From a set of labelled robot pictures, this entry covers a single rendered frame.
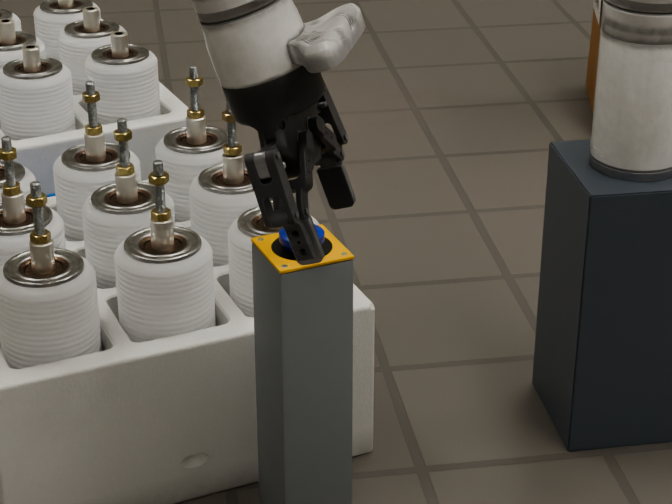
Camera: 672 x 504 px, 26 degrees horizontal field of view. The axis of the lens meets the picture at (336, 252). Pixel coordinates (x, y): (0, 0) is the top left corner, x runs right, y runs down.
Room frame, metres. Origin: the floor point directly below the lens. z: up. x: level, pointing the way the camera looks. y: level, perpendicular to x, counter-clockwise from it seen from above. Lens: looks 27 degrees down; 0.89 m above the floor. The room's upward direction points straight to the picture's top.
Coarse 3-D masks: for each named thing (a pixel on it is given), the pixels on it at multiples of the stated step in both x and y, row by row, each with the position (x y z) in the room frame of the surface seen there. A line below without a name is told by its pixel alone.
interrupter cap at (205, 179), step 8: (208, 168) 1.44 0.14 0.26; (216, 168) 1.45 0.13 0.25; (200, 176) 1.42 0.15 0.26; (208, 176) 1.42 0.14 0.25; (216, 176) 1.43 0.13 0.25; (248, 176) 1.43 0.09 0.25; (200, 184) 1.41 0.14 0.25; (208, 184) 1.41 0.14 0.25; (216, 184) 1.40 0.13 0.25; (224, 184) 1.41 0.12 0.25; (232, 184) 1.41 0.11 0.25; (240, 184) 1.41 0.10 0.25; (248, 184) 1.40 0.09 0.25; (216, 192) 1.39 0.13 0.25; (224, 192) 1.39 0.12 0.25; (232, 192) 1.39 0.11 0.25; (240, 192) 1.39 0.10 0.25; (248, 192) 1.39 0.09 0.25
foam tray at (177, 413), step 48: (192, 336) 1.21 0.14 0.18; (240, 336) 1.22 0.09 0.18; (0, 384) 1.13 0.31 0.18; (48, 384) 1.14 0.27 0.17; (96, 384) 1.16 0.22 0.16; (144, 384) 1.18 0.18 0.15; (192, 384) 1.20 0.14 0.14; (240, 384) 1.22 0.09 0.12; (0, 432) 1.12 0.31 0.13; (48, 432) 1.14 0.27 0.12; (96, 432) 1.16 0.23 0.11; (144, 432) 1.18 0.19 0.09; (192, 432) 1.20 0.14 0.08; (240, 432) 1.22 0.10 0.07; (0, 480) 1.12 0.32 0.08; (48, 480) 1.14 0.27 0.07; (96, 480) 1.15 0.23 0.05; (144, 480) 1.17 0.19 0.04; (192, 480) 1.19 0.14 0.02; (240, 480) 1.21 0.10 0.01
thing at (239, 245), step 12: (228, 240) 1.31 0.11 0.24; (240, 240) 1.29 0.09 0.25; (228, 252) 1.31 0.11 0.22; (240, 252) 1.28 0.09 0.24; (240, 264) 1.28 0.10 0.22; (240, 276) 1.28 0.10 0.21; (252, 276) 1.27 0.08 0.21; (240, 288) 1.28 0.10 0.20; (252, 288) 1.27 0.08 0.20; (240, 300) 1.28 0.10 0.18; (252, 300) 1.27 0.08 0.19; (252, 312) 1.27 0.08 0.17
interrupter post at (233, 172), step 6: (222, 156) 1.42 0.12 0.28; (228, 156) 1.42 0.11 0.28; (234, 156) 1.42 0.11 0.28; (240, 156) 1.42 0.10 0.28; (228, 162) 1.41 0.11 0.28; (234, 162) 1.41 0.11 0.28; (240, 162) 1.42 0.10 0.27; (228, 168) 1.41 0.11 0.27; (234, 168) 1.41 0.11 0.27; (240, 168) 1.42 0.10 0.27; (228, 174) 1.41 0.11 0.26; (234, 174) 1.41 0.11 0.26; (240, 174) 1.42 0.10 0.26; (228, 180) 1.41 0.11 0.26; (234, 180) 1.41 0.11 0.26; (240, 180) 1.42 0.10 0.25
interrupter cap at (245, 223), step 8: (256, 208) 1.34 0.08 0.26; (240, 216) 1.32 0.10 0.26; (248, 216) 1.33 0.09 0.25; (256, 216) 1.33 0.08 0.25; (240, 224) 1.31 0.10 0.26; (248, 224) 1.31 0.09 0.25; (256, 224) 1.31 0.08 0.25; (248, 232) 1.29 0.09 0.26; (256, 232) 1.29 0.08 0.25; (264, 232) 1.29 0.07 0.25; (272, 232) 1.29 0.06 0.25
